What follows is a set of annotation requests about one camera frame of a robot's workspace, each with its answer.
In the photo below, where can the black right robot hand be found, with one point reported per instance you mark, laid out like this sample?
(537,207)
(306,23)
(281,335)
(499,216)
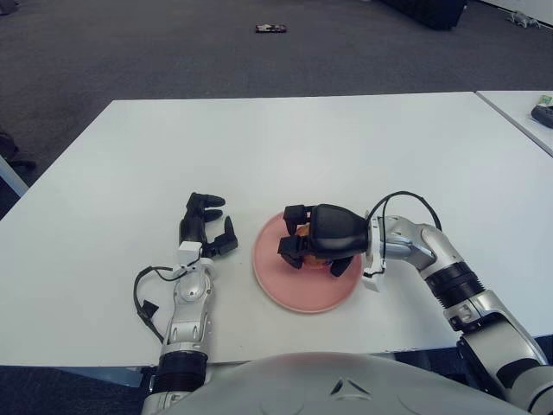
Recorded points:
(337,229)

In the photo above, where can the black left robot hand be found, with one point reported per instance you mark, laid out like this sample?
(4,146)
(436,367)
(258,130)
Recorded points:
(192,225)

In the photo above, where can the yellow-red apple with sticker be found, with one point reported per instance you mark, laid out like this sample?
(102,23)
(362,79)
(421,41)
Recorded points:
(315,262)

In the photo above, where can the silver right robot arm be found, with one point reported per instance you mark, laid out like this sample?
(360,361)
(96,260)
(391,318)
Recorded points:
(453,276)

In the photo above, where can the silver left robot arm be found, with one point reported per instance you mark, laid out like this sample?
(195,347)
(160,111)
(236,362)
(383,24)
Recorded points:
(190,294)

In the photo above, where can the pink round plate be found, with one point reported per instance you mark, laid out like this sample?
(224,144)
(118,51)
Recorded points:
(302,294)

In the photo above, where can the silver robot torso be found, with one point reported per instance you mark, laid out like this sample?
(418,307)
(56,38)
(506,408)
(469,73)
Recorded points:
(324,389)

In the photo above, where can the dark chair base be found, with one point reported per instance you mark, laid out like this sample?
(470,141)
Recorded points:
(8,147)

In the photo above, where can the small dark patterned floor item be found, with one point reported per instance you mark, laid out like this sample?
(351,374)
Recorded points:
(271,29)

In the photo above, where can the black furniture piece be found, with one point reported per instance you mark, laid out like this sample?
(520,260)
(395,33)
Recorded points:
(427,13)

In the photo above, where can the dark grey handheld controller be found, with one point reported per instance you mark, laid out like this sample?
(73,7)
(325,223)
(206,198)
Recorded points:
(544,114)

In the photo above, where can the small green packet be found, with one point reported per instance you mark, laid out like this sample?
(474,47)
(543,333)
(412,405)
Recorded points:
(545,100)

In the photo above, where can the grey toy on floor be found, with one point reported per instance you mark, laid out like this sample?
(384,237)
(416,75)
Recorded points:
(523,19)

